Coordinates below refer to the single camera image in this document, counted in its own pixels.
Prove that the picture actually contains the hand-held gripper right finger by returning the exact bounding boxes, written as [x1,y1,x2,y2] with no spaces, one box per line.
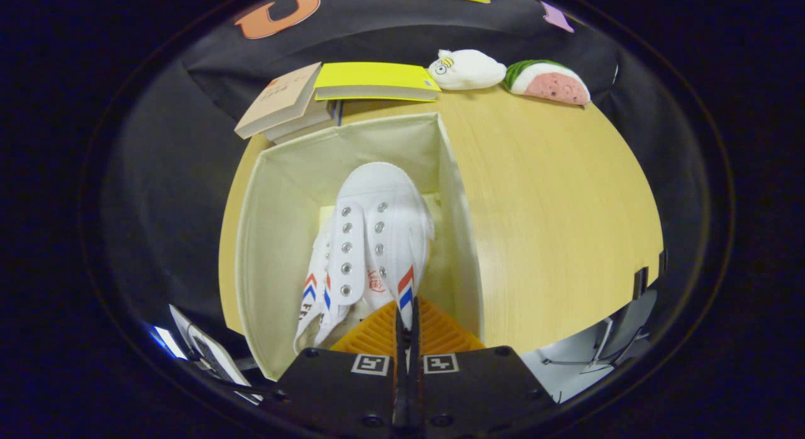
[409,297,554,439]

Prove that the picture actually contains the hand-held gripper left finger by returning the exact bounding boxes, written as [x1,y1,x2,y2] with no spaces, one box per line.
[270,299,409,439]

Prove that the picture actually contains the white canvas shoe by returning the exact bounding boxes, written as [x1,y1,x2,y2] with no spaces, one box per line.
[330,162,436,331]
[293,222,353,355]

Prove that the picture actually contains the green fabric storage box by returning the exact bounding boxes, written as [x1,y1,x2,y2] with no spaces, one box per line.
[234,112,486,382]

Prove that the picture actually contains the white printed sheet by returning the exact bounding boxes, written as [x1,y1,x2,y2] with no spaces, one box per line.
[169,304,264,405]

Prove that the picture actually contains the lit computer monitor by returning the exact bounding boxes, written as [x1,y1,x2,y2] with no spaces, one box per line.
[151,326,189,361]

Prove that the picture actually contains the white book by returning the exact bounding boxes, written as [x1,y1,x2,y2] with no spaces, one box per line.
[261,103,337,143]

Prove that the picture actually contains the grey book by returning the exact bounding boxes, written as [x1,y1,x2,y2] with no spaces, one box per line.
[272,99,344,145]

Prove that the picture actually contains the tan book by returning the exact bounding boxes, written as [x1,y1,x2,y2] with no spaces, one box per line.
[234,62,323,140]

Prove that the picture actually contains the yellow book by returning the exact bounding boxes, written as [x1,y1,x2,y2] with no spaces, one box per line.
[313,62,441,103]

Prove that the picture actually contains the watermelon slice plush toy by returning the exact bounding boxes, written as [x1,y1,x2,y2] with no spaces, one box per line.
[503,59,592,106]

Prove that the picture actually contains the white plush toy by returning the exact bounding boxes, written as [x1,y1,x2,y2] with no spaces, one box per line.
[428,49,508,91]

